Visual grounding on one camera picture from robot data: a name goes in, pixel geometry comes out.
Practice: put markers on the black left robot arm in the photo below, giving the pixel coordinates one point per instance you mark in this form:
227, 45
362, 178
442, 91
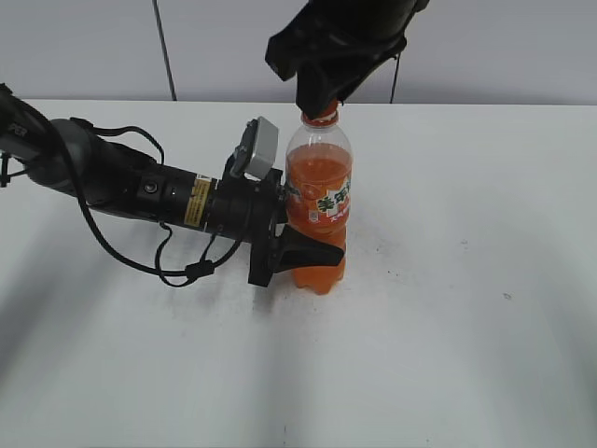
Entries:
87, 162

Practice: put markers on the orange bottle cap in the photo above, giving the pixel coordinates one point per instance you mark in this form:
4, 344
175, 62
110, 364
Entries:
329, 115

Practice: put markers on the orange soda plastic bottle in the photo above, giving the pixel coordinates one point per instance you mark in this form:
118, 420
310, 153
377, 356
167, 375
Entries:
318, 172

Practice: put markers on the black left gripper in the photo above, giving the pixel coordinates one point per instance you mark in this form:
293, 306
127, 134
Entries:
248, 211

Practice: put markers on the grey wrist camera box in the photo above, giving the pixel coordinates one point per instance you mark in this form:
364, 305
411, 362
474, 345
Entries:
256, 152

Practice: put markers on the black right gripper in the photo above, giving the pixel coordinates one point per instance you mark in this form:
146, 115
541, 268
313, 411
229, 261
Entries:
333, 47

